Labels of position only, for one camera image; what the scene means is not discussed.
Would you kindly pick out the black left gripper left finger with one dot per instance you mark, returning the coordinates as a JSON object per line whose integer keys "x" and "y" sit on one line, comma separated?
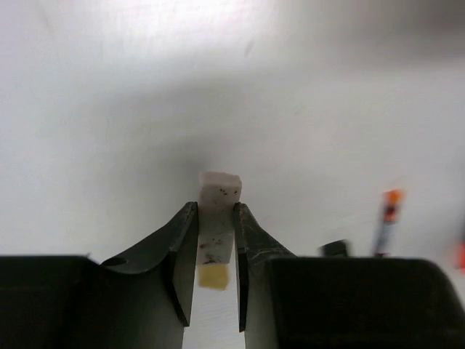
{"x": 139, "y": 298}

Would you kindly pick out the red gel pen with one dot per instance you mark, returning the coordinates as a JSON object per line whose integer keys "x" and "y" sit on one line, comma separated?
{"x": 392, "y": 201}

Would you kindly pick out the orange cap black highlighter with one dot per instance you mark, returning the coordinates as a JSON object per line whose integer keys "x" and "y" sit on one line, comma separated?
{"x": 459, "y": 256}

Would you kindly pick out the white eraser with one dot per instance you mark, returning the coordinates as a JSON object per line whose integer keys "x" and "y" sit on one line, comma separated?
{"x": 219, "y": 193}

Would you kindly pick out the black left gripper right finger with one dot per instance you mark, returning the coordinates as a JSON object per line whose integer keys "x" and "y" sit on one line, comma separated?
{"x": 287, "y": 301}

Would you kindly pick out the green cap black highlighter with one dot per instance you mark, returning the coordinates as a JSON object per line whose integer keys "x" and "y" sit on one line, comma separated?
{"x": 339, "y": 248}

